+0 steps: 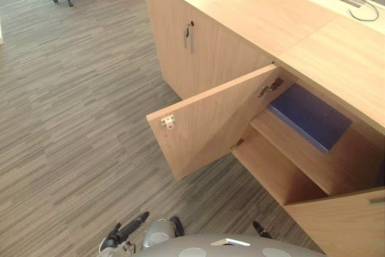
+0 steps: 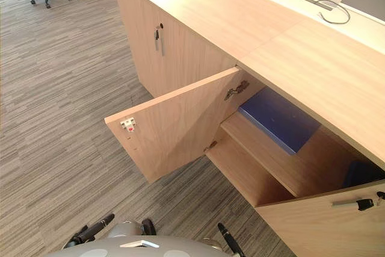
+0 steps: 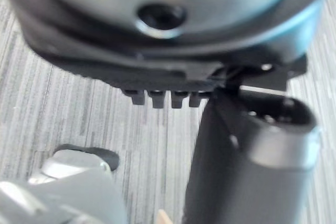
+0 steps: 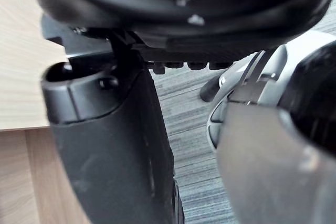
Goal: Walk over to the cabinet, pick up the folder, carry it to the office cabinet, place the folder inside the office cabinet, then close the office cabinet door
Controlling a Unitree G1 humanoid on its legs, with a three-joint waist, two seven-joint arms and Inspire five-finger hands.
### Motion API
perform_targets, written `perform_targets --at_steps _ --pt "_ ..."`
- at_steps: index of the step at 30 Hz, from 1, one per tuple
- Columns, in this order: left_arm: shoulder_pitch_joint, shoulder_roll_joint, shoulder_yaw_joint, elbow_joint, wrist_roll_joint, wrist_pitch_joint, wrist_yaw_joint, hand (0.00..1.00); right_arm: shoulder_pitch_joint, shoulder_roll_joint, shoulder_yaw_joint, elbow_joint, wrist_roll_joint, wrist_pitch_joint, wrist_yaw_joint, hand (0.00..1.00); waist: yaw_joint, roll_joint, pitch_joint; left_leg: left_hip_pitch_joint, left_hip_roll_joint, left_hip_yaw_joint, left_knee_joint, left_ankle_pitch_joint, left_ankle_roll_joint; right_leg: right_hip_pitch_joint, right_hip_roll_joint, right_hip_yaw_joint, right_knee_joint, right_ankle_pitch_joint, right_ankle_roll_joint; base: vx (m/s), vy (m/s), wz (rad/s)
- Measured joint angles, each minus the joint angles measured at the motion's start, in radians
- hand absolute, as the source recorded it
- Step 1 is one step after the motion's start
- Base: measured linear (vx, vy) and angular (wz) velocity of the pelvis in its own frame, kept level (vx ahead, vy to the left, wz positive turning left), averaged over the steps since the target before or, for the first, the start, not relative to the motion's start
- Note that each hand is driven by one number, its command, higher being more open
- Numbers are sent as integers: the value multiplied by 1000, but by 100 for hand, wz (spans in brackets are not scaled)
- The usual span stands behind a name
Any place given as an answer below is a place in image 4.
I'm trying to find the dark robot right foot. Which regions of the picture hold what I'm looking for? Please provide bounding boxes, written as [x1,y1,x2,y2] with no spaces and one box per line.
[199,73,224,102]

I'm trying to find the light wooden cabinet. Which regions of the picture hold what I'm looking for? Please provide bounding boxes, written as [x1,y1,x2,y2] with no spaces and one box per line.
[0,0,84,224]

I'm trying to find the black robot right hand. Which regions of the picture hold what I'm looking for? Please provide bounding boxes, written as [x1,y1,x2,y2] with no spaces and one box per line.
[26,0,333,224]

